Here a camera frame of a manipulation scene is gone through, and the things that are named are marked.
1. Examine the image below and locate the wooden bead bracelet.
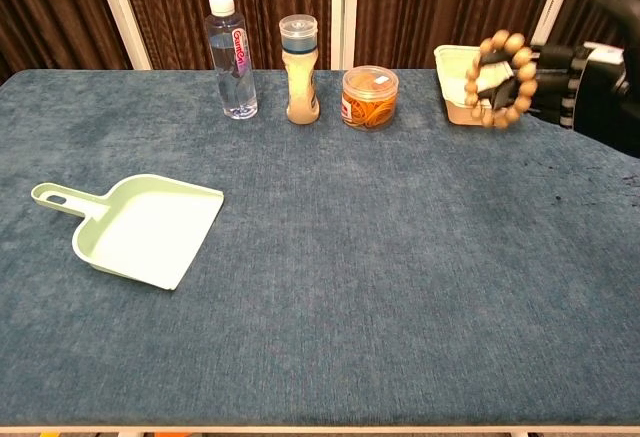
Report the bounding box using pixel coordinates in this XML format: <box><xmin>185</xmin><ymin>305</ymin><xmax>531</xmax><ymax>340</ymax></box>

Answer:
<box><xmin>464</xmin><ymin>29</ymin><xmax>539</xmax><ymax>131</ymax></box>

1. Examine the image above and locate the beige paper tray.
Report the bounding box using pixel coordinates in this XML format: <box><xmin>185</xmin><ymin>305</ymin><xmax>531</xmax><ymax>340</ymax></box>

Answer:
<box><xmin>433</xmin><ymin>44</ymin><xmax>504</xmax><ymax>127</ymax></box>

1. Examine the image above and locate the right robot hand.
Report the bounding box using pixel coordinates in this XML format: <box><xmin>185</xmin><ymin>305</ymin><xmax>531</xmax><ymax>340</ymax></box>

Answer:
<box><xmin>474</xmin><ymin>0</ymin><xmax>640</xmax><ymax>159</ymax></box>

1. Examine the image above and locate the dark brown pleated curtain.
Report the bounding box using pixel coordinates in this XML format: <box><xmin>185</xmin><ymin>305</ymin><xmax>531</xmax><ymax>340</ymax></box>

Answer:
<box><xmin>548</xmin><ymin>0</ymin><xmax>640</xmax><ymax>48</ymax></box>
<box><xmin>353</xmin><ymin>0</ymin><xmax>566</xmax><ymax>71</ymax></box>
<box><xmin>114</xmin><ymin>0</ymin><xmax>334</xmax><ymax>71</ymax></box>
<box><xmin>0</xmin><ymin>0</ymin><xmax>132</xmax><ymax>83</ymax></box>

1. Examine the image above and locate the clear plastic water bottle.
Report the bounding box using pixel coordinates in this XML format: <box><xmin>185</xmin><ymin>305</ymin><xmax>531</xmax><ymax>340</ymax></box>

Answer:
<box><xmin>205</xmin><ymin>0</ymin><xmax>259</xmax><ymax>121</ymax></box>

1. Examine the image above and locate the blue table cloth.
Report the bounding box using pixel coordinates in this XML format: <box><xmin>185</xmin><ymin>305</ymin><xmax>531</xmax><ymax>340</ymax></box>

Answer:
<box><xmin>0</xmin><ymin>68</ymin><xmax>640</xmax><ymax>429</ymax></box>

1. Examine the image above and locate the clear jar of rubber bands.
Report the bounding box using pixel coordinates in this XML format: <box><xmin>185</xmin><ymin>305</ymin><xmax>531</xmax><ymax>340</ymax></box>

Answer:
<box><xmin>341</xmin><ymin>64</ymin><xmax>401</xmax><ymax>132</ymax></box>

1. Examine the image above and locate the light green plastic dustpan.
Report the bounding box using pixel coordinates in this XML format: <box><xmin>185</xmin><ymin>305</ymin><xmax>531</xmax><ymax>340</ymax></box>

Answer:
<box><xmin>30</xmin><ymin>173</ymin><xmax>225</xmax><ymax>291</ymax></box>

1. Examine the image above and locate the seasoning shaker with clear cap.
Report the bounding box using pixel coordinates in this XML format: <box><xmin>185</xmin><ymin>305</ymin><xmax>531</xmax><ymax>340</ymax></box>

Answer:
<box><xmin>278</xmin><ymin>14</ymin><xmax>321</xmax><ymax>126</ymax></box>

